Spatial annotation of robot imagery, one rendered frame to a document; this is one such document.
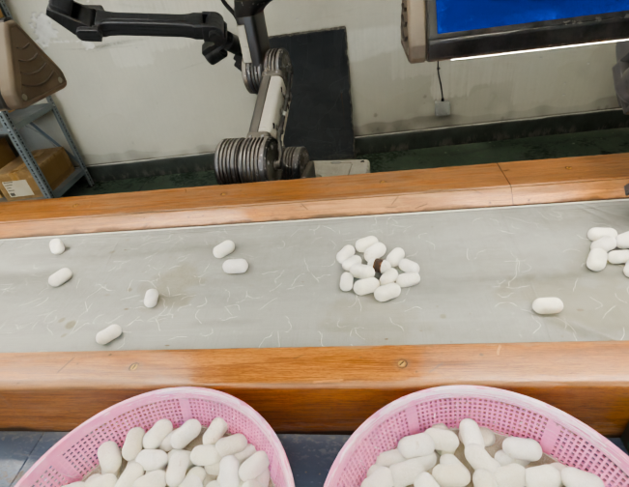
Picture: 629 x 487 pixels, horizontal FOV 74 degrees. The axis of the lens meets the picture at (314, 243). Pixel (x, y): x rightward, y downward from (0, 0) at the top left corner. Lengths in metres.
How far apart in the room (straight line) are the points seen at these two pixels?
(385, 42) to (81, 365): 2.29
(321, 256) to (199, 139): 2.26
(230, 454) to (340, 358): 0.15
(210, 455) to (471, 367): 0.27
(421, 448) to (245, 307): 0.29
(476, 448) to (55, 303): 0.61
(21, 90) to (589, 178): 0.78
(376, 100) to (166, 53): 1.24
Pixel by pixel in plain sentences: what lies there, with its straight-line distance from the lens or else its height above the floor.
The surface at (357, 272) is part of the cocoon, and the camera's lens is 0.58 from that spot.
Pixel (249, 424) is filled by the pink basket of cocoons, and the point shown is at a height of 0.75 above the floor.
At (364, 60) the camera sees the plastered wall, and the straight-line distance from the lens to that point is 2.58.
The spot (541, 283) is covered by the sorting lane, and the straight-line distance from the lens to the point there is 0.61.
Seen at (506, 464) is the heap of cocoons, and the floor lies 0.73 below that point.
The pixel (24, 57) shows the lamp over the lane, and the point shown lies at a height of 1.08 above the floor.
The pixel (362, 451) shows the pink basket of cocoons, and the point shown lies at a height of 0.75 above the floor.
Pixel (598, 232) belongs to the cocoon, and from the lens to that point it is 0.70.
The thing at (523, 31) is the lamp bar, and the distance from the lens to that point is 0.39.
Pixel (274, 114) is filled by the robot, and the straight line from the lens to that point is 1.03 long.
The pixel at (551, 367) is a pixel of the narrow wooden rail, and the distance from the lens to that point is 0.49.
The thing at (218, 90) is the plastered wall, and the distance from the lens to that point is 2.70.
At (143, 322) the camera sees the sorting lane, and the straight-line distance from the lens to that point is 0.63.
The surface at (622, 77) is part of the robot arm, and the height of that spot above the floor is 0.91.
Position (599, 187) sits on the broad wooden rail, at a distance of 0.81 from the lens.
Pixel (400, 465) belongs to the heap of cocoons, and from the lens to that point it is 0.43.
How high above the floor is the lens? 1.13
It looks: 35 degrees down
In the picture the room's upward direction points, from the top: 9 degrees counter-clockwise
